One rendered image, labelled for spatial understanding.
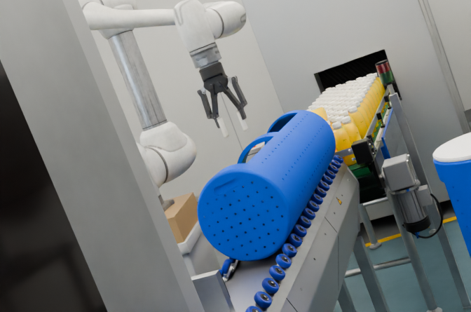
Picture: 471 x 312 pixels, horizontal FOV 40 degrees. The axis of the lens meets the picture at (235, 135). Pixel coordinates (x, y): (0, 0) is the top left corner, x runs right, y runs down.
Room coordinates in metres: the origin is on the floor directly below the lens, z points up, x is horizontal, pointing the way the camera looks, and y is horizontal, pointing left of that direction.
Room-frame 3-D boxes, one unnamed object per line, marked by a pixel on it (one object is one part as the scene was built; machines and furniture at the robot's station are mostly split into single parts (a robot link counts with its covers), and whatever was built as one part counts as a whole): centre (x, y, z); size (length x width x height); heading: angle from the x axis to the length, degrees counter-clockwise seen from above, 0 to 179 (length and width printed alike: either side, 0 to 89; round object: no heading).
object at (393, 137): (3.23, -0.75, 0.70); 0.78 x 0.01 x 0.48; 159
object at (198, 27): (2.05, -0.01, 1.67); 0.13 x 0.11 x 0.16; 138
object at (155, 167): (2.35, 0.40, 1.27); 0.18 x 0.16 x 0.22; 138
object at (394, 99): (2.96, -0.75, 0.55); 0.04 x 0.04 x 1.10; 69
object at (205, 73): (2.04, 0.00, 1.49); 0.08 x 0.07 x 0.09; 69
